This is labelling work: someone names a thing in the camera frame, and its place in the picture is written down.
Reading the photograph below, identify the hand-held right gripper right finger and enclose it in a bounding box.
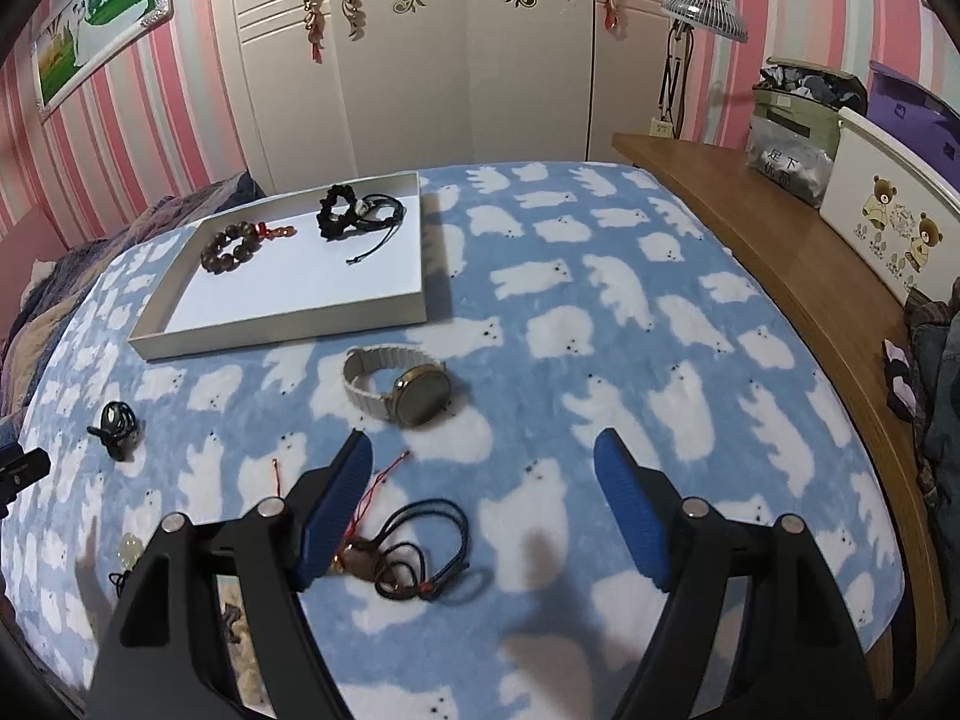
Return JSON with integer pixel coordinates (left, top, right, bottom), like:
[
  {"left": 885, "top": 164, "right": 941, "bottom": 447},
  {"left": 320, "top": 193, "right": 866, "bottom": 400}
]
[{"left": 592, "top": 427, "right": 863, "bottom": 720}]

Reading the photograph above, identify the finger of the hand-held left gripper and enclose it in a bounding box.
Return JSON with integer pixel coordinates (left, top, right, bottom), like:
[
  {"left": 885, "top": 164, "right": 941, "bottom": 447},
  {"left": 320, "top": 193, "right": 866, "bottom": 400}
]
[{"left": 0, "top": 448, "right": 52, "bottom": 518}]

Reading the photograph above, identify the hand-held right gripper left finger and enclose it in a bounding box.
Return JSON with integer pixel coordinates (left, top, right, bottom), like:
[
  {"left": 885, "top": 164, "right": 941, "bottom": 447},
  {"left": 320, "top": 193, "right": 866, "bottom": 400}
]
[{"left": 86, "top": 429, "right": 374, "bottom": 720}]

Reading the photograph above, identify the brown pendant cord necklace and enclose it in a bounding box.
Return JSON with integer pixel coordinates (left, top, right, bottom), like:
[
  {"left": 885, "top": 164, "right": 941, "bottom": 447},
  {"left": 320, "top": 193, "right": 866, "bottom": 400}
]
[{"left": 271, "top": 450, "right": 472, "bottom": 602}]

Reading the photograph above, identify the white shallow box tray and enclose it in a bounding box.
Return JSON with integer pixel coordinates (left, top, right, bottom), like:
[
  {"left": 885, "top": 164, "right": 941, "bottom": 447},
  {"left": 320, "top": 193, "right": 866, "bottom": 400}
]
[{"left": 127, "top": 171, "right": 428, "bottom": 361}]

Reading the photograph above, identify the brown wooden bead bracelet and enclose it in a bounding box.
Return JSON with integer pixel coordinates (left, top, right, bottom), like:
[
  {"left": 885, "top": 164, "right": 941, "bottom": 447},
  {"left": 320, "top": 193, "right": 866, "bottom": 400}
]
[{"left": 200, "top": 220, "right": 260, "bottom": 273}]

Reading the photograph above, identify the black scrunchie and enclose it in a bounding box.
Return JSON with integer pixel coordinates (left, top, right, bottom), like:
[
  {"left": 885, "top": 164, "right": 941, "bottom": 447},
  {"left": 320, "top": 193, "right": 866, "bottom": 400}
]
[{"left": 316, "top": 186, "right": 370, "bottom": 242}]

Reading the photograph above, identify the black cord bracelet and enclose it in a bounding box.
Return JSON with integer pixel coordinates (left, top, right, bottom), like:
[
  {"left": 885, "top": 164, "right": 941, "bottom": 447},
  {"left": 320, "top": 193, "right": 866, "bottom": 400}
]
[{"left": 345, "top": 193, "right": 407, "bottom": 266}]

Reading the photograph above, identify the black hair claw clip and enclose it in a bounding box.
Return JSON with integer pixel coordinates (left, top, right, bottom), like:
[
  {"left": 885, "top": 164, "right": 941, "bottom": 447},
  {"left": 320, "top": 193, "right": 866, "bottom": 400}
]
[{"left": 86, "top": 401, "right": 140, "bottom": 462}]

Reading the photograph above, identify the blue polar bear blanket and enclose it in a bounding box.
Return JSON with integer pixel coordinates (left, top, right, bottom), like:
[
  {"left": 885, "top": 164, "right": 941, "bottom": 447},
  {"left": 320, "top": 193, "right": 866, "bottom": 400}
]
[{"left": 0, "top": 161, "right": 901, "bottom": 720}]

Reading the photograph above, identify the pink headboard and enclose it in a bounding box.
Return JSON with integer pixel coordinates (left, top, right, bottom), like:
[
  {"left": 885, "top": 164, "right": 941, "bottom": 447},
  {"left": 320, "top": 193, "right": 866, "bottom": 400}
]
[{"left": 0, "top": 202, "right": 72, "bottom": 331}]

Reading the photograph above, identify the wooden bed footboard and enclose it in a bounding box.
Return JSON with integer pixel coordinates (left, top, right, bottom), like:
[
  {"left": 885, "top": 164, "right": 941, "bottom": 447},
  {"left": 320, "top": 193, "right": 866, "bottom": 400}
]
[{"left": 611, "top": 131, "right": 960, "bottom": 691}]

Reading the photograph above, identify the pile of dark clothes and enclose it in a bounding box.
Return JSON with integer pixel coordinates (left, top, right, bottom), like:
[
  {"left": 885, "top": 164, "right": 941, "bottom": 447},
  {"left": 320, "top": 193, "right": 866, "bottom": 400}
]
[{"left": 904, "top": 292, "right": 960, "bottom": 511}]

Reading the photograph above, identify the silver foil packet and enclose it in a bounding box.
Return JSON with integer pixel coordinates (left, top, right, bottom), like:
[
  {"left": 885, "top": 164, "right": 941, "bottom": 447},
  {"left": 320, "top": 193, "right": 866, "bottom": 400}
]
[{"left": 748, "top": 116, "right": 835, "bottom": 207}]

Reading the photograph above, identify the white bear print box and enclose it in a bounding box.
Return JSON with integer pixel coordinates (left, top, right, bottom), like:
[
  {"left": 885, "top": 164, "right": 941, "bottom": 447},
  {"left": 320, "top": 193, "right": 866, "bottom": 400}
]
[{"left": 817, "top": 106, "right": 960, "bottom": 308}]

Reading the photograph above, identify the grey green storage bag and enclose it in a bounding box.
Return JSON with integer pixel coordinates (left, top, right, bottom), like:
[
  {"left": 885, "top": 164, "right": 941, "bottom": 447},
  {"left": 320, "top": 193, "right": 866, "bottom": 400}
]
[{"left": 746, "top": 56, "right": 871, "bottom": 207}]

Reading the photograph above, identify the cream wardrobe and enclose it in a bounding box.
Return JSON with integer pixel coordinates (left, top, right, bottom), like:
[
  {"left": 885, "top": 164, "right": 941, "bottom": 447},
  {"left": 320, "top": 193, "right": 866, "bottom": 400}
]
[{"left": 217, "top": 0, "right": 702, "bottom": 181}]

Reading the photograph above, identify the framed wedding picture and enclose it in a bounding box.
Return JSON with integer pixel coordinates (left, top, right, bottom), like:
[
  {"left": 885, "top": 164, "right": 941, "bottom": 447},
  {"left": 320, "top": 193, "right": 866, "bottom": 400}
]
[{"left": 30, "top": 0, "right": 175, "bottom": 125}]

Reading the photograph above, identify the purple storage box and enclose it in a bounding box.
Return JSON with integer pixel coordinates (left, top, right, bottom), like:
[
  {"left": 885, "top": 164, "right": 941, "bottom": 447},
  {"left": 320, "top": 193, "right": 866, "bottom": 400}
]
[{"left": 866, "top": 60, "right": 960, "bottom": 188}]

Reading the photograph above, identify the desk lamp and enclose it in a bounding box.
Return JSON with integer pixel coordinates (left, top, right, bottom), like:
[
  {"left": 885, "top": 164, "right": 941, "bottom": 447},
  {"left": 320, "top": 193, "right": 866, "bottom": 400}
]
[{"left": 656, "top": 0, "right": 749, "bottom": 140}]

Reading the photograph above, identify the pale jade pendant black cord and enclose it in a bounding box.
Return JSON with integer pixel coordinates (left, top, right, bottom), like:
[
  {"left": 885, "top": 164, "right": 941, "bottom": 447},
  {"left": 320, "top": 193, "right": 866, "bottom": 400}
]
[{"left": 109, "top": 532, "right": 147, "bottom": 593}]

